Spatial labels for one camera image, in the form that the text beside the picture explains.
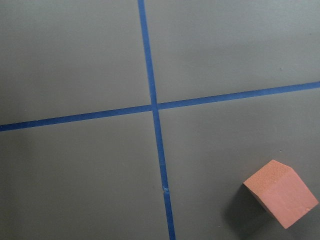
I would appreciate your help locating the orange foam block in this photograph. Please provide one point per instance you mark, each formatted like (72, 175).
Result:
(281, 191)

